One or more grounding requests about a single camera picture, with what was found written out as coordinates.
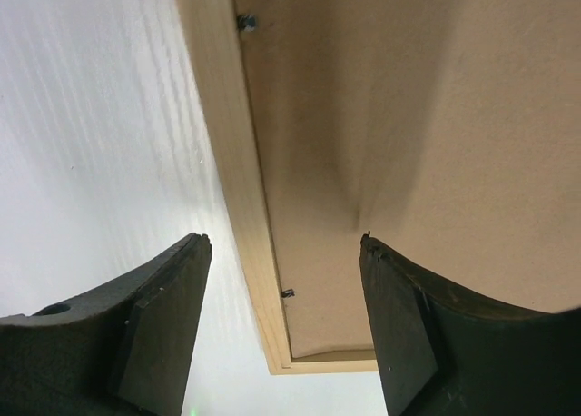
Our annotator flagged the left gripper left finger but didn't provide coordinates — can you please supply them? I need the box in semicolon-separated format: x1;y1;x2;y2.
1;233;212;415

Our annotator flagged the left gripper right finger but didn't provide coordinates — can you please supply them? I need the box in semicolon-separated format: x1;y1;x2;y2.
359;235;580;415

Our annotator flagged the wooden picture frame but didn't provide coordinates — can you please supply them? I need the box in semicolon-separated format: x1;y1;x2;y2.
176;0;580;375

